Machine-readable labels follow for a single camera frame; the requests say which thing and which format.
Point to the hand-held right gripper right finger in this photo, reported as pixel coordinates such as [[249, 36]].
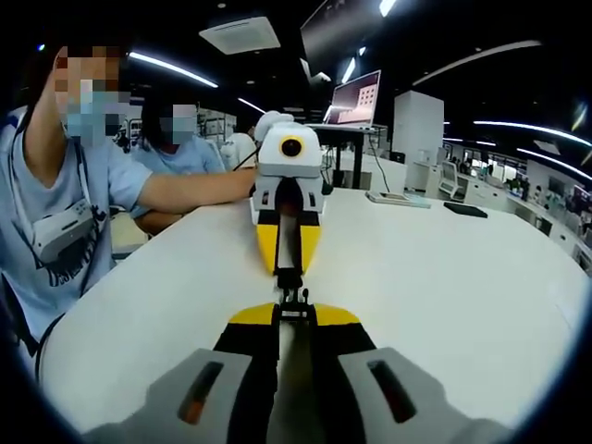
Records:
[[393, 398]]

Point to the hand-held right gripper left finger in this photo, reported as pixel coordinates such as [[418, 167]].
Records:
[[185, 398]]

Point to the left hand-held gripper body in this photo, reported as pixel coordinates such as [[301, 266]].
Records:
[[305, 159]]

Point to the black pronged plastic buckle part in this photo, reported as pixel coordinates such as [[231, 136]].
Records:
[[292, 309]]

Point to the person's left hand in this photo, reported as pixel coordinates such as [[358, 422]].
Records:
[[270, 121]]

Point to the monitor stand desk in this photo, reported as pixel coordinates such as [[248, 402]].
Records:
[[351, 134]]

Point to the computer monitor with red screen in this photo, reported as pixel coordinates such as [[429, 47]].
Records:
[[358, 99]]

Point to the flat white device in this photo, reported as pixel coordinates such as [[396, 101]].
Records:
[[398, 199]]

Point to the white square pillar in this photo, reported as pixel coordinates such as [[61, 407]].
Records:
[[418, 139]]

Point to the hanging dark display screen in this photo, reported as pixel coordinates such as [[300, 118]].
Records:
[[333, 28]]

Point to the white ceiling air conditioner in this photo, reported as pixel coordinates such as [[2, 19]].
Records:
[[242, 34]]

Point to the black keyboard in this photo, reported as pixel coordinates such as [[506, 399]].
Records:
[[464, 209]]

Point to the white chest device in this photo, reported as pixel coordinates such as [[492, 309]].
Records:
[[62, 231]]

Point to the person in light blue shirt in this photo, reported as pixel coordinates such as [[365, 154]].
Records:
[[46, 185]]

